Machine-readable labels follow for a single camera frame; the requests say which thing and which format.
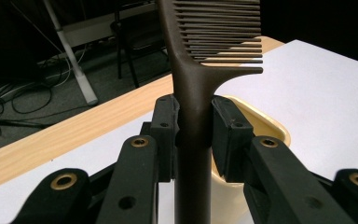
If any white desk leg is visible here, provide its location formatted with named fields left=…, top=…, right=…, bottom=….
left=41, top=0, right=100, bottom=107

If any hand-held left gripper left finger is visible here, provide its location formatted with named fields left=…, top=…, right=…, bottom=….
left=140, top=93, right=181, bottom=183

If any black chair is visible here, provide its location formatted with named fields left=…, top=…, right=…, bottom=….
left=109, top=0, right=172, bottom=90

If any black floor cable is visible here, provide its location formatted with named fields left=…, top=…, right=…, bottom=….
left=0, top=81, right=90, bottom=132

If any white table sheet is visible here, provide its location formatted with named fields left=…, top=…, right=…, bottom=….
left=0, top=39, right=358, bottom=224

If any white floor cable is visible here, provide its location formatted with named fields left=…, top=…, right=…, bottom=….
left=36, top=43, right=90, bottom=89

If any white desk frame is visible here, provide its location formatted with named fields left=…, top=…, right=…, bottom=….
left=61, top=1, right=160, bottom=49

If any cream square cup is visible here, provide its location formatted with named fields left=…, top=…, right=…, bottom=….
left=210, top=94, right=292, bottom=224

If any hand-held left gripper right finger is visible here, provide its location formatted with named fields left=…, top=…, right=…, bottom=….
left=212, top=95, right=256, bottom=184

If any dark brown comb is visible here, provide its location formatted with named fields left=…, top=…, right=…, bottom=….
left=155, top=0, right=265, bottom=224

